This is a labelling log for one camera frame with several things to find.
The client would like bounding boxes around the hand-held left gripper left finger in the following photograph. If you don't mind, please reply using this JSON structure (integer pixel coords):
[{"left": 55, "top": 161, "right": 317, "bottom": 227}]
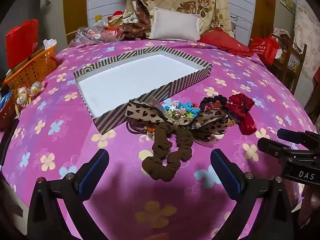
[{"left": 27, "top": 149, "right": 110, "bottom": 240}]

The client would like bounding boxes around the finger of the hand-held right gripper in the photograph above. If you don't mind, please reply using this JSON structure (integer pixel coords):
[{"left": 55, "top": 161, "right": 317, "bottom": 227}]
[
  {"left": 277, "top": 128, "right": 320, "bottom": 146},
  {"left": 257, "top": 137, "right": 304, "bottom": 162}
]

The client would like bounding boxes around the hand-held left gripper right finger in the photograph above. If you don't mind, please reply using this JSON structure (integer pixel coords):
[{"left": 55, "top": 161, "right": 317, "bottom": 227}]
[{"left": 210, "top": 149, "right": 294, "bottom": 240}]

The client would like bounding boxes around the red hair bow clip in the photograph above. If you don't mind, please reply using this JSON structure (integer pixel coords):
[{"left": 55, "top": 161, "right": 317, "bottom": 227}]
[{"left": 229, "top": 93, "right": 257, "bottom": 135}]

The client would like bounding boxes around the blue flower bead bracelet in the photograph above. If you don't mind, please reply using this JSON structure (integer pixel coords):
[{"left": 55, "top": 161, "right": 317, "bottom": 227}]
[{"left": 164, "top": 101, "right": 202, "bottom": 119}]

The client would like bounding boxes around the leopard print hair bow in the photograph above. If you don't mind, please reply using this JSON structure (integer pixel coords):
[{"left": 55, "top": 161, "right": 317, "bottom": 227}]
[{"left": 126, "top": 99, "right": 229, "bottom": 143}]

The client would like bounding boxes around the striped cardboard box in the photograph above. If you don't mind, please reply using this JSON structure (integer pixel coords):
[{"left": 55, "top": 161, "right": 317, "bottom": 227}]
[{"left": 73, "top": 45, "right": 213, "bottom": 134}]

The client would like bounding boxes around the person's right hand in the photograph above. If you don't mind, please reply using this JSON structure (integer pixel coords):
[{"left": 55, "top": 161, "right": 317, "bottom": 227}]
[{"left": 297, "top": 185, "right": 320, "bottom": 232}]

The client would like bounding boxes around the purple floral bedsheet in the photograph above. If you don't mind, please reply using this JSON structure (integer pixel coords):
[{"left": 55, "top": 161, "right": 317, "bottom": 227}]
[{"left": 0, "top": 39, "right": 320, "bottom": 240}]

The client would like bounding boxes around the black scrunchie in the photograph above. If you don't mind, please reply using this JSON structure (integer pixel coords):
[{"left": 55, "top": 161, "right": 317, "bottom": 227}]
[{"left": 199, "top": 94, "right": 228, "bottom": 113}]

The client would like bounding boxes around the brown fabric scrunchie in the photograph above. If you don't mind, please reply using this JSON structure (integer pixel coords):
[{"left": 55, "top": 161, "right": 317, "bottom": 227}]
[{"left": 142, "top": 122, "right": 194, "bottom": 182}]

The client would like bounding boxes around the wooden shelf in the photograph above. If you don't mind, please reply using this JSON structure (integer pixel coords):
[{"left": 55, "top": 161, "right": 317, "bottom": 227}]
[{"left": 271, "top": 27, "right": 308, "bottom": 93}]

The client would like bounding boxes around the red shopping bag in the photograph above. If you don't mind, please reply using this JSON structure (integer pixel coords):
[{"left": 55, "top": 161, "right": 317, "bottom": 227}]
[{"left": 251, "top": 34, "right": 279, "bottom": 64}]

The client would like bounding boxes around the floral curtain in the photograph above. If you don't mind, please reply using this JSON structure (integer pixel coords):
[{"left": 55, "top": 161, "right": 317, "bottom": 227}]
[{"left": 294, "top": 0, "right": 320, "bottom": 78}]

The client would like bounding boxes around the blue plastic package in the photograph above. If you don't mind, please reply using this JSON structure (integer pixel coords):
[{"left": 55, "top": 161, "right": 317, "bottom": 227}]
[{"left": 0, "top": 92, "right": 13, "bottom": 112}]

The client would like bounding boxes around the red pillow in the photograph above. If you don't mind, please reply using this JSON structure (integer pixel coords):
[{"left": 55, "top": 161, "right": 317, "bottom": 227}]
[{"left": 199, "top": 29, "right": 253, "bottom": 57}]

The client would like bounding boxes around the orange plastic basket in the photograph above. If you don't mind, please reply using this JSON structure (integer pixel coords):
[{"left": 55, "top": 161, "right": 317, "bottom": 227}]
[{"left": 3, "top": 45, "right": 57, "bottom": 90}]

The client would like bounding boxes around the clear plastic bag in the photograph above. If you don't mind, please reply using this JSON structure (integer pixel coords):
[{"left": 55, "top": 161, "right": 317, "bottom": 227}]
[{"left": 70, "top": 21, "right": 110, "bottom": 47}]

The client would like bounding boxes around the red snack bag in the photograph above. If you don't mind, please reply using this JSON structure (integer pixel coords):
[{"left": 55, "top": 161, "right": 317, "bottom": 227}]
[{"left": 105, "top": 11, "right": 128, "bottom": 39}]

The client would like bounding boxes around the red gift bag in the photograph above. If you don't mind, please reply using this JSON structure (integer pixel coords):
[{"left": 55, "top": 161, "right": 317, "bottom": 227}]
[{"left": 5, "top": 19, "right": 39, "bottom": 69}]

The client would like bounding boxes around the white pillow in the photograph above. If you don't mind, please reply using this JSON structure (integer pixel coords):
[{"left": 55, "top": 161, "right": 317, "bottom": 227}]
[{"left": 149, "top": 7, "right": 201, "bottom": 41}]

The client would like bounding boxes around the grey refrigerator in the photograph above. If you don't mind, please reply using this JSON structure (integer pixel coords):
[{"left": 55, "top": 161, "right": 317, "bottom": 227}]
[{"left": 30, "top": 0, "right": 68, "bottom": 45}]

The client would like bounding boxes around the white slatted headboard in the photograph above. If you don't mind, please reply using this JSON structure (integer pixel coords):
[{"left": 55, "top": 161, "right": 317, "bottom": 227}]
[{"left": 86, "top": 0, "right": 257, "bottom": 40}]

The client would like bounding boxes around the purple hair tie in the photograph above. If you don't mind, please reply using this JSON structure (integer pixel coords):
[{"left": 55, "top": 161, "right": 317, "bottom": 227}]
[{"left": 126, "top": 121, "right": 150, "bottom": 134}]

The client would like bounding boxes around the framed wall picture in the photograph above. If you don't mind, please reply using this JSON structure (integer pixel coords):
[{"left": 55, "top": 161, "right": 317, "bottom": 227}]
[{"left": 280, "top": 0, "right": 294, "bottom": 13}]

